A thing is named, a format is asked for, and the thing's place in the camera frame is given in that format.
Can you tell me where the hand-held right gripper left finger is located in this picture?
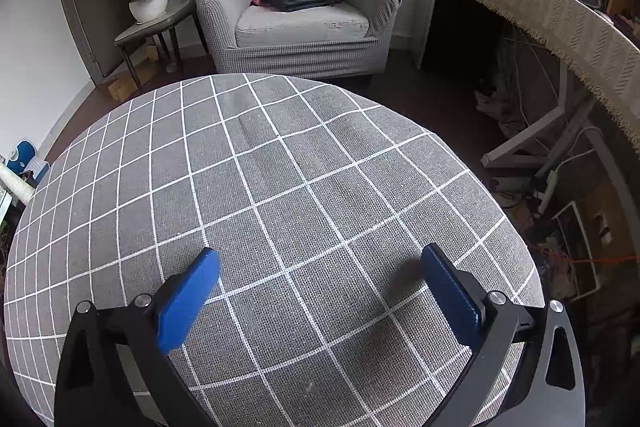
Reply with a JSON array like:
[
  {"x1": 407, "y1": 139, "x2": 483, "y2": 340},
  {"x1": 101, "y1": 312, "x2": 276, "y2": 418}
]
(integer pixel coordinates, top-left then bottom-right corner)
[{"x1": 54, "y1": 247, "x2": 222, "y2": 427}]

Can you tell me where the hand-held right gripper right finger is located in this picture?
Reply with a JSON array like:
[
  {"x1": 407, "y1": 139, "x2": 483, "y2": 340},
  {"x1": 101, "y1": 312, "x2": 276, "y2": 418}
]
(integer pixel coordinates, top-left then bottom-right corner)
[{"x1": 418, "y1": 243, "x2": 586, "y2": 427}]

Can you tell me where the white power strip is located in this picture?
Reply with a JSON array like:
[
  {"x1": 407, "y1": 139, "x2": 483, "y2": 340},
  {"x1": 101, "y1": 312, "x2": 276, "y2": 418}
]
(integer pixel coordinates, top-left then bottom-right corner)
[{"x1": 536, "y1": 169, "x2": 558, "y2": 214}]

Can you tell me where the grey checked tablecloth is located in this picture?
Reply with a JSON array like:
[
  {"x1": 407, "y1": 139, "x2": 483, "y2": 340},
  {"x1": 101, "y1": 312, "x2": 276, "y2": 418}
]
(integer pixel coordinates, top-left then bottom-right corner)
[{"x1": 4, "y1": 74, "x2": 546, "y2": 427}]

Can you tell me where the white foam roll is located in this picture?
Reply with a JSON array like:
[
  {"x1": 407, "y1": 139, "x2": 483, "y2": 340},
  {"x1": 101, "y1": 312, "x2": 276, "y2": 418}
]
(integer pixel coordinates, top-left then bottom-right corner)
[{"x1": 0, "y1": 164, "x2": 36, "y2": 205}]

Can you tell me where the flat cardboard box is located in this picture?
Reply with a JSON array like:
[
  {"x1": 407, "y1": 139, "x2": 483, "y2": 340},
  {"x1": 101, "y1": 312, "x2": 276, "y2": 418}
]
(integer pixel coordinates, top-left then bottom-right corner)
[{"x1": 107, "y1": 47, "x2": 161, "y2": 102}]

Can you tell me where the blue and white package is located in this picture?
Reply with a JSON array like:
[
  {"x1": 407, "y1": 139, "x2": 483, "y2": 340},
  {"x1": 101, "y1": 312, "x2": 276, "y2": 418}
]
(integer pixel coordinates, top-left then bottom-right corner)
[{"x1": 6, "y1": 139, "x2": 51, "y2": 175}]

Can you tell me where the grey armchair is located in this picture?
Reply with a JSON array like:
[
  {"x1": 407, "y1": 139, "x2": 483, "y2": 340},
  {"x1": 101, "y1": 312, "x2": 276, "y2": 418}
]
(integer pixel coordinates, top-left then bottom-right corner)
[{"x1": 196, "y1": 0, "x2": 403, "y2": 80}]

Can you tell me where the grey dining chair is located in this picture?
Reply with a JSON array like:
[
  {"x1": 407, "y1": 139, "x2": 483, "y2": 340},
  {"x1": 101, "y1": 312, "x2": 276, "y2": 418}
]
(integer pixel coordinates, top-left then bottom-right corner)
[{"x1": 114, "y1": 0, "x2": 208, "y2": 95}]

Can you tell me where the desk with fringed cloth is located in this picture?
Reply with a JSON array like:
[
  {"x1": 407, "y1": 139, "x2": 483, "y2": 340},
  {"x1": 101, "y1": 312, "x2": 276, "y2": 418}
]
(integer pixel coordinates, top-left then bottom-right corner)
[{"x1": 425, "y1": 0, "x2": 640, "y2": 152}]

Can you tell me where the white rectangular frame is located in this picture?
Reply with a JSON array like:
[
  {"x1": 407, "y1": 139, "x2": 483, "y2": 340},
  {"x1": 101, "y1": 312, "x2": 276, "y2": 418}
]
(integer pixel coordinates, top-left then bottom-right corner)
[{"x1": 552, "y1": 201, "x2": 601, "y2": 300}]

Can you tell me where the orange cable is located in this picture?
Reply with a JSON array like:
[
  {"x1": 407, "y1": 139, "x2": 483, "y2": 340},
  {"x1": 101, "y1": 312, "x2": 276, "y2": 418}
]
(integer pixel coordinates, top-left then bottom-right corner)
[{"x1": 540, "y1": 247, "x2": 640, "y2": 266}]

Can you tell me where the white desk frame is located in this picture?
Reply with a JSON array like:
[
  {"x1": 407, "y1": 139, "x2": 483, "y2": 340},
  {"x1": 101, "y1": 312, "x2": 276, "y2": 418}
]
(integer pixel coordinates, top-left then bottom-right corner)
[{"x1": 481, "y1": 57, "x2": 608, "y2": 168}]

